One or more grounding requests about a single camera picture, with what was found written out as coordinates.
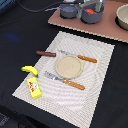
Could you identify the fork with wooden handle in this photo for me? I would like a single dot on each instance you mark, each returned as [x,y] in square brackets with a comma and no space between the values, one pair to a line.
[54,77]

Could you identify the yellow toy banana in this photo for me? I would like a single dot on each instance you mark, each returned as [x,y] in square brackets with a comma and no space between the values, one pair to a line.
[30,69]

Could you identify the grey saucepan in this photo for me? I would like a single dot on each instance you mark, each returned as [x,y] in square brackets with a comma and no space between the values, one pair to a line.
[91,18]

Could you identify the grey pot with handle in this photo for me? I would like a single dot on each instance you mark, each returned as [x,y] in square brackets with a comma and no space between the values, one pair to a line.
[68,11]

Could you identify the brown toy sausage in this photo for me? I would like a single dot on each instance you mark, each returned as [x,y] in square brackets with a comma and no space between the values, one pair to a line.
[46,53]

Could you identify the red toy tomato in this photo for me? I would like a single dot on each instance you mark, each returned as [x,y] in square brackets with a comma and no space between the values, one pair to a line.
[90,11]

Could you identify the beige bowl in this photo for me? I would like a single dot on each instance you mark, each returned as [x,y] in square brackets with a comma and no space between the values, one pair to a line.
[122,15]

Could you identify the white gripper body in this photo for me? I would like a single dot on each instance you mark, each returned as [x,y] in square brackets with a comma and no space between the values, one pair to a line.
[80,4]

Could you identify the woven beige placemat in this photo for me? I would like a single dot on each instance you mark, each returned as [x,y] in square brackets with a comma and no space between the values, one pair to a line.
[68,103]

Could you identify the knife with wooden handle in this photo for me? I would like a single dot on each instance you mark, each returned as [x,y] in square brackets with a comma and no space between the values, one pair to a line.
[80,56]

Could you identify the yellow toy cheese block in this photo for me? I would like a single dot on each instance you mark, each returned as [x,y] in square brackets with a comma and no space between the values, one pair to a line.
[34,88]

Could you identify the round wooden plate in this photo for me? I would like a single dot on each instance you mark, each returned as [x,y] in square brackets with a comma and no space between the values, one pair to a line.
[69,66]

